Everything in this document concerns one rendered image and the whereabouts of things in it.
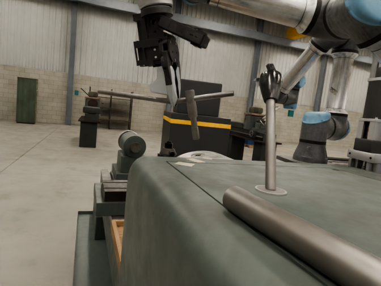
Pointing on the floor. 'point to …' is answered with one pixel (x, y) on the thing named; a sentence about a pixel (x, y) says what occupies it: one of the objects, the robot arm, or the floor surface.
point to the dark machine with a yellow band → (176, 118)
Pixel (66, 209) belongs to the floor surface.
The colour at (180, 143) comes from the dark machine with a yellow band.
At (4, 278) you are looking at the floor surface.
